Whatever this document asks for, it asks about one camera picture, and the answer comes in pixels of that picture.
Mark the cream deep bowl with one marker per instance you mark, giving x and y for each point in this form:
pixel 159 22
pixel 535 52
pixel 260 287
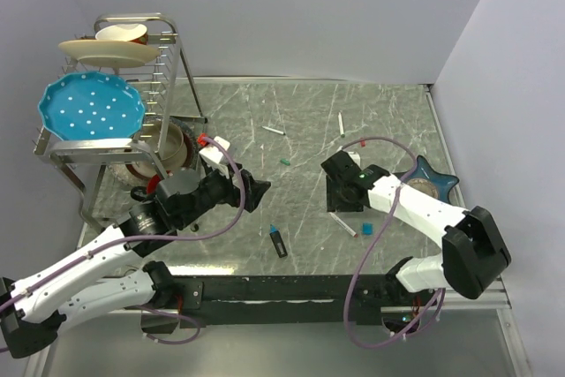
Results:
pixel 174 153

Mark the white pen red tip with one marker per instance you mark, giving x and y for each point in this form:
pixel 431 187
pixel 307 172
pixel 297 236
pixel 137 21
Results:
pixel 343 224

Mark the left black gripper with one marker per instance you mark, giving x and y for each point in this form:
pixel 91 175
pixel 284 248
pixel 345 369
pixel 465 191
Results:
pixel 235 194

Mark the blue marker cap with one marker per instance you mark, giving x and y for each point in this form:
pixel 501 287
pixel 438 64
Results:
pixel 367 228

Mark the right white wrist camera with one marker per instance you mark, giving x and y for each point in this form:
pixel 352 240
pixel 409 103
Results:
pixel 355 157

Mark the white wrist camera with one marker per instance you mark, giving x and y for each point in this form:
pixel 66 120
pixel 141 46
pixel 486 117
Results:
pixel 355 157
pixel 215 156

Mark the white pen black tip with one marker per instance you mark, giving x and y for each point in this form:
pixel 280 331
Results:
pixel 273 130

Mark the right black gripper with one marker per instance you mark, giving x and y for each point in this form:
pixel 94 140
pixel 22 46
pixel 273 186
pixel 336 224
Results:
pixel 334 203

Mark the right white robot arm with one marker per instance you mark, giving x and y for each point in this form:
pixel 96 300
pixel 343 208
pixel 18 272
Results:
pixel 473 252

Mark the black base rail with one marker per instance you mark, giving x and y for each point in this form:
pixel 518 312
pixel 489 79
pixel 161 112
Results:
pixel 281 299

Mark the cream flat plate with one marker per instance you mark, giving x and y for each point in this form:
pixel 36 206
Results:
pixel 109 54

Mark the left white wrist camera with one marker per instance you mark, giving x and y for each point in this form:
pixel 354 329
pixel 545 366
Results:
pixel 215 156

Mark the black marker blue tip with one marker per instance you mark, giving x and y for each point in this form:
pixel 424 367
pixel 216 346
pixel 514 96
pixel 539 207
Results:
pixel 277 241

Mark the blue star-shaped dish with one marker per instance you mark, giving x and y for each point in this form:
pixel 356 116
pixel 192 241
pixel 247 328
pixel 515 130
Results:
pixel 431 182

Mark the white and red bowl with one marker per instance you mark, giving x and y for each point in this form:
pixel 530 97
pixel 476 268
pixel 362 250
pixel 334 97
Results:
pixel 136 33

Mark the white pen green tip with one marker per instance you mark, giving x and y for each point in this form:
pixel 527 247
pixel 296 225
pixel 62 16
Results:
pixel 340 124

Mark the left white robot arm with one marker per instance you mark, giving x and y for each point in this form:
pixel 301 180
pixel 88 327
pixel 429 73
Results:
pixel 38 309

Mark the red mug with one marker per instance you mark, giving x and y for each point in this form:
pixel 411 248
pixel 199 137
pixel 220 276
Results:
pixel 144 192

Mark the metal dish rack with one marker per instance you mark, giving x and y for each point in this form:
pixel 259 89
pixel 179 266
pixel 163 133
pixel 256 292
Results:
pixel 85 163

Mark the blue polka dot plate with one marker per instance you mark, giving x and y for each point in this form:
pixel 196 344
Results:
pixel 91 105

